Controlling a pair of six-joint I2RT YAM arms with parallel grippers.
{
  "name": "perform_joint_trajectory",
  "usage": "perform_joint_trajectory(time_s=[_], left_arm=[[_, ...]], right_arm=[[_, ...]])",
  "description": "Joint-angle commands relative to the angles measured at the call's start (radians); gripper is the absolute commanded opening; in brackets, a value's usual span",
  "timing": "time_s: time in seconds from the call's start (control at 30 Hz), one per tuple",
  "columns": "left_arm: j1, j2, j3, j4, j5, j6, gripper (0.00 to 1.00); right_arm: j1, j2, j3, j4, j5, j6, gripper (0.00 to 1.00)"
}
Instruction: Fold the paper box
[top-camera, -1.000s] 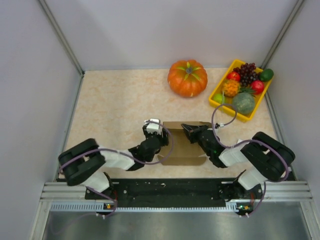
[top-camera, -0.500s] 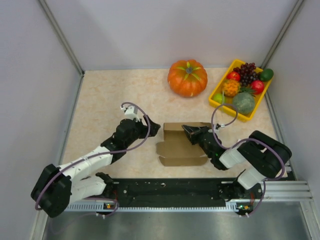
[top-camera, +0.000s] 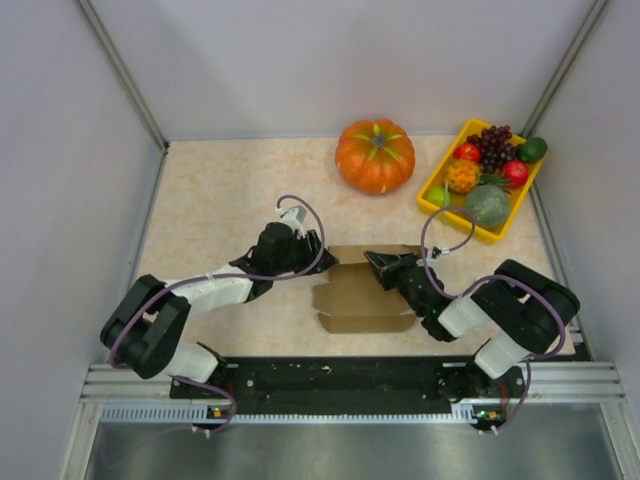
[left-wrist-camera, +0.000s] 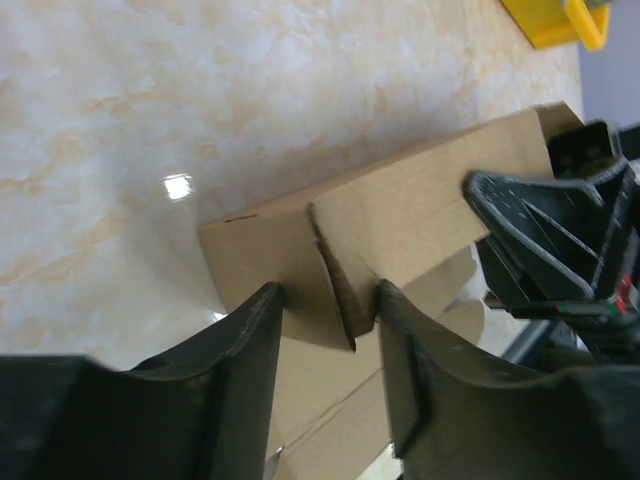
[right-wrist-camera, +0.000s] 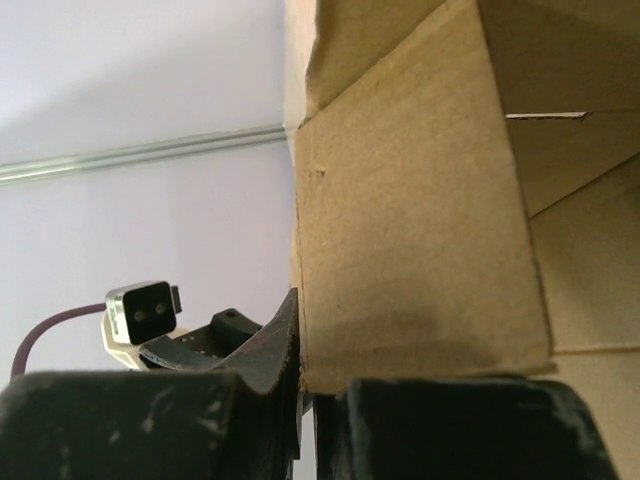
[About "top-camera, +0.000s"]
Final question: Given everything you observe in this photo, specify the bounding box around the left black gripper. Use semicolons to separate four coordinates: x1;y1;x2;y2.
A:
271;229;337;275

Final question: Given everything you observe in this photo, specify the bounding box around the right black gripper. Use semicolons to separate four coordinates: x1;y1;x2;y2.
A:
364;251;427;318

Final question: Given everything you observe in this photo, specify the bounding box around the brown cardboard box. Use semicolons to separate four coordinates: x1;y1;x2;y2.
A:
312;244;419;334

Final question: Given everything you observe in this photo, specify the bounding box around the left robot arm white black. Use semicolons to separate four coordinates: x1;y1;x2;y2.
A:
99;221;338;397

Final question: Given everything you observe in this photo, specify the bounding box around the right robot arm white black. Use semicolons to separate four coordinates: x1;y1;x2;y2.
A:
364;247;580;399

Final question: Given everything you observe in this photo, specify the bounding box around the green lime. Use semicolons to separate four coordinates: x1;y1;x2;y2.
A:
425;186;450;208

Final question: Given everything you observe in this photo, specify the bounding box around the orange pumpkin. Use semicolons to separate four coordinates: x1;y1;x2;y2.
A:
334;118;416;195

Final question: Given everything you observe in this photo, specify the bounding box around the orange pineapple toy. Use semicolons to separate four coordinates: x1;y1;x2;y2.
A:
444;158;481;195

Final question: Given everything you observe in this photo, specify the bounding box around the green melon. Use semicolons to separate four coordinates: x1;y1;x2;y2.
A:
464;185;511;229

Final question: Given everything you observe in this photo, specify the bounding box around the red apple left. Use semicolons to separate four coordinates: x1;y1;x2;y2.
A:
453;143;481;163

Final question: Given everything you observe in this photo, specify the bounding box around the red apple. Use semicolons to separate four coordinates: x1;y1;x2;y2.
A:
501;160;529;190
453;143;481;163

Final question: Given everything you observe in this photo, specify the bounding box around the red apple right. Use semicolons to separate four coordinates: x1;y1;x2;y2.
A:
501;160;529;190

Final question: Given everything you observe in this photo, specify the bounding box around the dark purple grape bunch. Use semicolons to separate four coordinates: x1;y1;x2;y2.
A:
466;125;520;174

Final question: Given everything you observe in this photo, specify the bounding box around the green avocado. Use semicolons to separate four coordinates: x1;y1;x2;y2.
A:
519;137;548;164

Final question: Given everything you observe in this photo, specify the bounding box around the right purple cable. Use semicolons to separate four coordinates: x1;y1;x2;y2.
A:
419;205;569;359

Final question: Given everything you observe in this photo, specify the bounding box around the purple cable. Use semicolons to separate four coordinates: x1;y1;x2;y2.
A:
419;205;569;359
107;194;329;369

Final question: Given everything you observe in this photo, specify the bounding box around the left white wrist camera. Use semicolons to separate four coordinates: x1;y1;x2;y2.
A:
276;205;308;235

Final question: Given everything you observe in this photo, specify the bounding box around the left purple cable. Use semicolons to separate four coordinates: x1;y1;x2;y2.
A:
107;194;329;369

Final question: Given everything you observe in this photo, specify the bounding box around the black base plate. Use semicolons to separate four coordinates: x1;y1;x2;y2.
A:
169;355;526;415

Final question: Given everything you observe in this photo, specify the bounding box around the white cable duct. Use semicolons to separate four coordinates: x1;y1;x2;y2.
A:
101;404;489;425

